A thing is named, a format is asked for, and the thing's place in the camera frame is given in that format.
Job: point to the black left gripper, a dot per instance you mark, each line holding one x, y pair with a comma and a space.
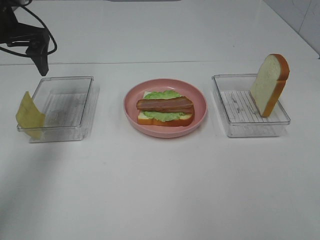
16, 34

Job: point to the green lettuce leaf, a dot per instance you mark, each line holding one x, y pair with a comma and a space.
162, 116

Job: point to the bacon strip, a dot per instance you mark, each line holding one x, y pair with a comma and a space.
164, 105
189, 110

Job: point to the bread slice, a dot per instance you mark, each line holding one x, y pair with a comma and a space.
269, 83
173, 123

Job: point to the clear left ingredient container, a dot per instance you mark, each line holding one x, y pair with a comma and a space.
68, 106

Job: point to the yellow cheese slice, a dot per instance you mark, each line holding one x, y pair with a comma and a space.
28, 116

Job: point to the pink round plate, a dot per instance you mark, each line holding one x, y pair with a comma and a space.
159, 85

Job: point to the clear right bread container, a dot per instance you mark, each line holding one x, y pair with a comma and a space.
238, 112

